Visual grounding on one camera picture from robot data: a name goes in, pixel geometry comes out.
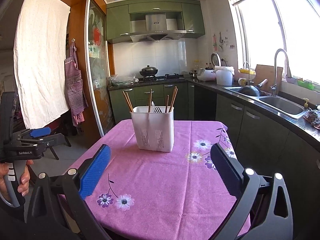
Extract wooden chopstick in holder right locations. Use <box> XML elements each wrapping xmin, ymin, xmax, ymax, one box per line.
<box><xmin>169</xmin><ymin>88</ymin><xmax>179</xmax><ymax>113</ymax></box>

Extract green container on windowsill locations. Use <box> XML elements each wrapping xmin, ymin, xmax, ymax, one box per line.
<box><xmin>297</xmin><ymin>79</ymin><xmax>315</xmax><ymax>90</ymax></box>

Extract white hanging cloth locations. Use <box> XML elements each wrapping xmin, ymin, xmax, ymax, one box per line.
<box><xmin>14</xmin><ymin>0</ymin><xmax>70</xmax><ymax>129</ymax></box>

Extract chrome kitchen faucet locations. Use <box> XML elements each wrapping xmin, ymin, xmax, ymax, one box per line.
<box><xmin>269</xmin><ymin>48</ymin><xmax>293</xmax><ymax>97</ymax></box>

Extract white plastic spoon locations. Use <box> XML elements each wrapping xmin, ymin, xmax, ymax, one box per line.
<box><xmin>150</xmin><ymin>101</ymin><xmax>156</xmax><ymax>113</ymax></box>

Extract green lower kitchen cabinets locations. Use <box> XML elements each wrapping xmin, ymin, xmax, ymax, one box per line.
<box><xmin>108</xmin><ymin>81</ymin><xmax>320</xmax><ymax>235</ymax></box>

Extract black pan in sink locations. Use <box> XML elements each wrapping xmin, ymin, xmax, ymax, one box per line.
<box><xmin>238</xmin><ymin>79</ymin><xmax>268</xmax><ymax>96</ymax></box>

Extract wooden cutting board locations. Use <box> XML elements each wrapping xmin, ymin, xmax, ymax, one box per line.
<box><xmin>253</xmin><ymin>64</ymin><xmax>283</xmax><ymax>94</ymax></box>

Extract wooden chopstick in holder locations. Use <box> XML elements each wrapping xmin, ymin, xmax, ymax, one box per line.
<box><xmin>169</xmin><ymin>88</ymin><xmax>179</xmax><ymax>113</ymax></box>
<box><xmin>123</xmin><ymin>91</ymin><xmax>130</xmax><ymax>110</ymax></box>

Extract stainless steel sink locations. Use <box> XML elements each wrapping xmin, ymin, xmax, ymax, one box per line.
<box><xmin>224</xmin><ymin>87</ymin><xmax>307</xmax><ymax>120</ymax></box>

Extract glass sliding door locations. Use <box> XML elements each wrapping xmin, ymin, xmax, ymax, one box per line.
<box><xmin>85</xmin><ymin>0</ymin><xmax>114</xmax><ymax>137</ymax></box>

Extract wooden chopstick in holder left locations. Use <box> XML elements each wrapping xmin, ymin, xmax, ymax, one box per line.
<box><xmin>123</xmin><ymin>91</ymin><xmax>130</xmax><ymax>110</ymax></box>

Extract green kitchen cabinets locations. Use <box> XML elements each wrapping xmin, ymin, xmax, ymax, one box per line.
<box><xmin>108</xmin><ymin>81</ymin><xmax>320</xmax><ymax>235</ymax></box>
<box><xmin>106</xmin><ymin>0</ymin><xmax>205</xmax><ymax>43</ymax></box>

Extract gas stove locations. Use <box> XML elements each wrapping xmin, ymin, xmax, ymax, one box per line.
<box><xmin>138</xmin><ymin>73</ymin><xmax>185</xmax><ymax>83</ymax></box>

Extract stainless range hood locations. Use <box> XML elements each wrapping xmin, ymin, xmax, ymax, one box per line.
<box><xmin>130</xmin><ymin>12</ymin><xmax>187</xmax><ymax>42</ymax></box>

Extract black wok with lid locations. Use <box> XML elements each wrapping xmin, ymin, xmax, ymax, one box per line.
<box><xmin>139</xmin><ymin>65</ymin><xmax>158</xmax><ymax>77</ymax></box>

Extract pink floral tablecloth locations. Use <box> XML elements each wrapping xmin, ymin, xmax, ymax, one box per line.
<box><xmin>73</xmin><ymin>120</ymin><xmax>236</xmax><ymax>239</ymax></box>

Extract purple checkered apron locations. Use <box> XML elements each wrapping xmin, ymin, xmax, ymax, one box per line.
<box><xmin>65</xmin><ymin>39</ymin><xmax>88</xmax><ymax>127</ymax></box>

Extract black plastic fork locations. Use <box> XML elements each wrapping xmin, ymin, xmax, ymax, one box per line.
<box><xmin>155</xmin><ymin>107</ymin><xmax>162</xmax><ymax>113</ymax></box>

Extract white rice cooker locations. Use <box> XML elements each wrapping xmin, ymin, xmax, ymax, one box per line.
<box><xmin>196</xmin><ymin>53</ymin><xmax>221</xmax><ymax>82</ymax></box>

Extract white plastic bucket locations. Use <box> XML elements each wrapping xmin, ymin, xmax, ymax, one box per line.
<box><xmin>215</xmin><ymin>66</ymin><xmax>234</xmax><ymax>86</ymax></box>

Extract person's left hand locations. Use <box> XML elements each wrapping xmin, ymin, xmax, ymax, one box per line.
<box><xmin>0</xmin><ymin>159</ymin><xmax>34</xmax><ymax>202</ymax></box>

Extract crumpled dish rag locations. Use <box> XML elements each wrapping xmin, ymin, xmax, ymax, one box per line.
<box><xmin>303</xmin><ymin>109</ymin><xmax>320</xmax><ymax>130</ymax></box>

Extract plastic bag of vegetables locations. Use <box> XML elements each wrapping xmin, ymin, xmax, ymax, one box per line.
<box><xmin>110</xmin><ymin>75</ymin><xmax>139</xmax><ymax>86</ymax></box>

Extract white plastic utensil holder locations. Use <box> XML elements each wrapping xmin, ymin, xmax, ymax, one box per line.
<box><xmin>131</xmin><ymin>106</ymin><xmax>174</xmax><ymax>152</ymax></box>

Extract green upper kitchen cabinets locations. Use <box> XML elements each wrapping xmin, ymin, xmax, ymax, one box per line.
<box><xmin>106</xmin><ymin>0</ymin><xmax>205</xmax><ymax>43</ymax></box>

